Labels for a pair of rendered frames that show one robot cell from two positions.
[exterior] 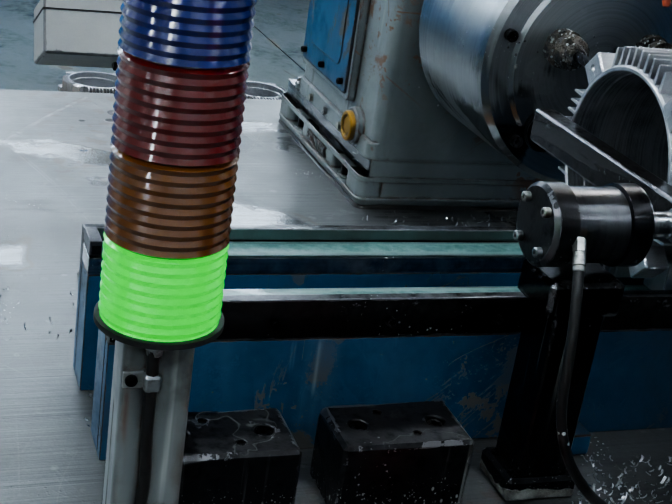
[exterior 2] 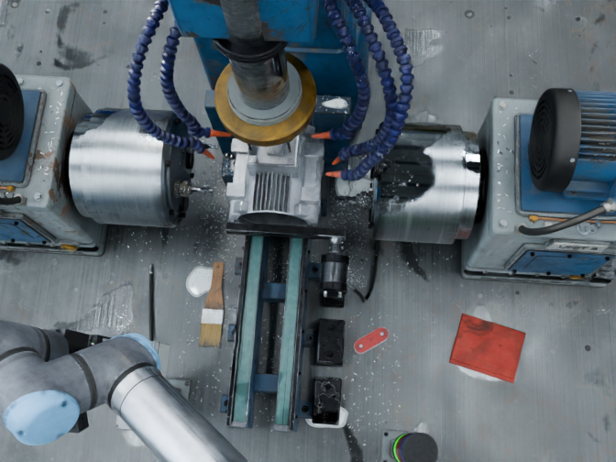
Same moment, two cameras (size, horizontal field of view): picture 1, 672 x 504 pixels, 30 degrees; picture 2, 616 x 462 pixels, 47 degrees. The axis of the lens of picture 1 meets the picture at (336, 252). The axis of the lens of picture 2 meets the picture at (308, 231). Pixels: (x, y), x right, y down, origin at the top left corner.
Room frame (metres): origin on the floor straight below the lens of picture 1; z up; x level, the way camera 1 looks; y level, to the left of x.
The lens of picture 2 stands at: (0.68, 0.13, 2.44)
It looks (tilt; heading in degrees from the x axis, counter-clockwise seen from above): 73 degrees down; 303
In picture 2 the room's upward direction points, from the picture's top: 7 degrees counter-clockwise
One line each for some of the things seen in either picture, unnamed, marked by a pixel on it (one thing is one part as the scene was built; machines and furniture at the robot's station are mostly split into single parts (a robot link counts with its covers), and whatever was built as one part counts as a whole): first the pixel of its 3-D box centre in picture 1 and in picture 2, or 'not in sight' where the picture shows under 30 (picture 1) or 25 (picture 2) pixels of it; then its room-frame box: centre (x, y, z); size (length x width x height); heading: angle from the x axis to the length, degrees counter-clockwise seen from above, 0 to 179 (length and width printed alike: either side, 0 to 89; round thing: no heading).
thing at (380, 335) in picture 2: not in sight; (371, 340); (0.71, -0.11, 0.81); 0.09 x 0.03 x 0.02; 56
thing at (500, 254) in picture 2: not in sight; (553, 199); (0.48, -0.53, 0.99); 0.35 x 0.31 x 0.37; 22
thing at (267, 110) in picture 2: not in sight; (258, 63); (1.05, -0.35, 1.43); 0.18 x 0.18 x 0.48
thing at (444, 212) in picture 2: not in sight; (433, 183); (0.72, -0.43, 1.04); 0.41 x 0.25 x 0.25; 22
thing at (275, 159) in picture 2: not in sight; (275, 145); (1.05, -0.35, 1.11); 0.12 x 0.11 x 0.07; 112
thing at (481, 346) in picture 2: not in sight; (488, 347); (0.46, -0.21, 0.80); 0.15 x 0.12 x 0.01; 8
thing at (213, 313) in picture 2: not in sight; (214, 303); (1.08, -0.03, 0.80); 0.21 x 0.05 x 0.01; 112
